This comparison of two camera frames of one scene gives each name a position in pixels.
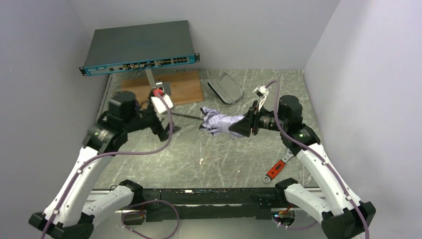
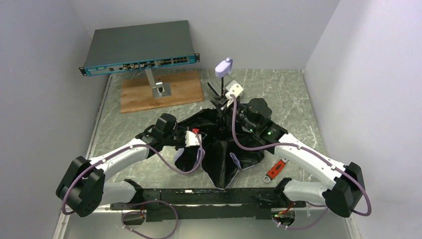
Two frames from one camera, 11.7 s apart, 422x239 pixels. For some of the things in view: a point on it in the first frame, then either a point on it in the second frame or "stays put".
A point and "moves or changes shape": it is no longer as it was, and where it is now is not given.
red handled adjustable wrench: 277,167 stays put
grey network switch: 127,48 stays put
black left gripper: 161,122 → 179,138
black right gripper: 254,121 → 220,101
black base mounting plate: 186,204 stays put
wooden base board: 183,86 stays put
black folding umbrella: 215,123 moves or changes shape
